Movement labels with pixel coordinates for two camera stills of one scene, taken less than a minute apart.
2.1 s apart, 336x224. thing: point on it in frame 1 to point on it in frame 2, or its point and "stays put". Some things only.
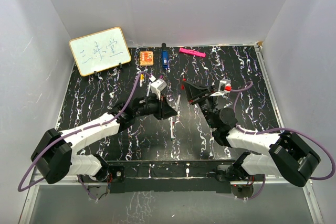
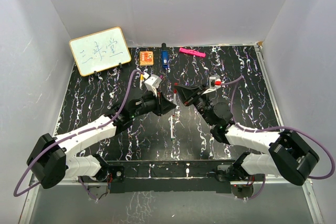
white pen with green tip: [171, 131] stays put
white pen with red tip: [177, 104] to [175, 100]
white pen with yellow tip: [142, 79] stays put
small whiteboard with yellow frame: [100, 51] stays put
